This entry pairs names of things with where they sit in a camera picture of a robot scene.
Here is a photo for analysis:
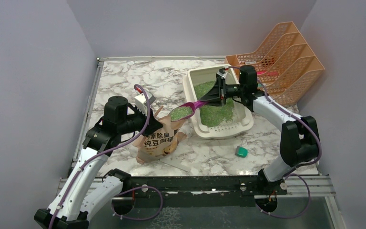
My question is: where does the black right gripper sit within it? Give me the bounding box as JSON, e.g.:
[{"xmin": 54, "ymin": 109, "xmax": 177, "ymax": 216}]
[{"xmin": 201, "ymin": 77, "xmax": 245, "ymax": 107}]

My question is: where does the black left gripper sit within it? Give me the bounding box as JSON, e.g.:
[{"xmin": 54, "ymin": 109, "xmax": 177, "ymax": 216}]
[{"xmin": 118, "ymin": 104, "xmax": 164, "ymax": 137}]

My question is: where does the magenta plastic litter scoop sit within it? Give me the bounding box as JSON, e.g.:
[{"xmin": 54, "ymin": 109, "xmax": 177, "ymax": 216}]
[{"xmin": 169, "ymin": 101, "xmax": 207, "ymax": 122}]

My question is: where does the orange cat litter bag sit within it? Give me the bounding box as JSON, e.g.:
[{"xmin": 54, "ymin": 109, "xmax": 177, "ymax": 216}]
[{"xmin": 132, "ymin": 106, "xmax": 186, "ymax": 164}]

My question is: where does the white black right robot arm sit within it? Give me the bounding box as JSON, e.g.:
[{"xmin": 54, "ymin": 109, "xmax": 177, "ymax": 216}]
[{"xmin": 199, "ymin": 65, "xmax": 322, "ymax": 194}]

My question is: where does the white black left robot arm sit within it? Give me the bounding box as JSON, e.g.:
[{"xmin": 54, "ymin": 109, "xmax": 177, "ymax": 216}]
[{"xmin": 34, "ymin": 93, "xmax": 163, "ymax": 229}]

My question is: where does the green cat litter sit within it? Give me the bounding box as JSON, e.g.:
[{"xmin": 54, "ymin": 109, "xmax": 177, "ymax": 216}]
[{"xmin": 194, "ymin": 81, "xmax": 235, "ymax": 127}]

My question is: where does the white plastic litter box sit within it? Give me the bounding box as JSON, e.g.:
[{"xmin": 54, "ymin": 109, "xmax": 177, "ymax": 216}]
[{"xmin": 182, "ymin": 64, "xmax": 254, "ymax": 139}]

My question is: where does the small green box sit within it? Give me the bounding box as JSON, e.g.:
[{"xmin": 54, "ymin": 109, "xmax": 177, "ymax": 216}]
[{"xmin": 235, "ymin": 146, "xmax": 248, "ymax": 158}]

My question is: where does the pink marker pen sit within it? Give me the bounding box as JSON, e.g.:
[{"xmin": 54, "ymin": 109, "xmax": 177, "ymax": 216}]
[{"xmin": 257, "ymin": 71, "xmax": 279, "ymax": 76}]

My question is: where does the orange mesh file organizer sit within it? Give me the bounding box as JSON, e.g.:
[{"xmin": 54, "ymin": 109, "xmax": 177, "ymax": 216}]
[{"xmin": 225, "ymin": 21, "xmax": 325, "ymax": 105}]

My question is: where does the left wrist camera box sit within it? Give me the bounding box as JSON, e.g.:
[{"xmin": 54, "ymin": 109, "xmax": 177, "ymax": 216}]
[{"xmin": 134, "ymin": 92, "xmax": 156, "ymax": 115}]

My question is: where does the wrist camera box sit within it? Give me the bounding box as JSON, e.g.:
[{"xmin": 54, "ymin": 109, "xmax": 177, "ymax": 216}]
[
  {"xmin": 216, "ymin": 66, "xmax": 229, "ymax": 79},
  {"xmin": 134, "ymin": 92, "xmax": 156, "ymax": 115}
]

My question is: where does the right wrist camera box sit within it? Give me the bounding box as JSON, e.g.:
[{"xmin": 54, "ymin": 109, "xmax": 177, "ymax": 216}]
[{"xmin": 216, "ymin": 66, "xmax": 229, "ymax": 79}]

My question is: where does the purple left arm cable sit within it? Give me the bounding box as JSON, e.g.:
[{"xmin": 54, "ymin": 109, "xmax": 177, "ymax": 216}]
[{"xmin": 48, "ymin": 83, "xmax": 164, "ymax": 229}]

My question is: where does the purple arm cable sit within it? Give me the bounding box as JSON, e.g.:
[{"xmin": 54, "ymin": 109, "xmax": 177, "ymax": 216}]
[
  {"xmin": 48, "ymin": 83, "xmax": 164, "ymax": 229},
  {"xmin": 221, "ymin": 65, "xmax": 323, "ymax": 219}
]

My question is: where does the black metal base rail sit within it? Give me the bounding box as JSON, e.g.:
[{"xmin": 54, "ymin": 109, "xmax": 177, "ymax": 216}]
[{"xmin": 121, "ymin": 175, "xmax": 287, "ymax": 196}]

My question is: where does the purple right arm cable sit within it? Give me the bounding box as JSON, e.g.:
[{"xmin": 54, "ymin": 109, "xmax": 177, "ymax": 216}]
[{"xmin": 221, "ymin": 65, "xmax": 323, "ymax": 219}]

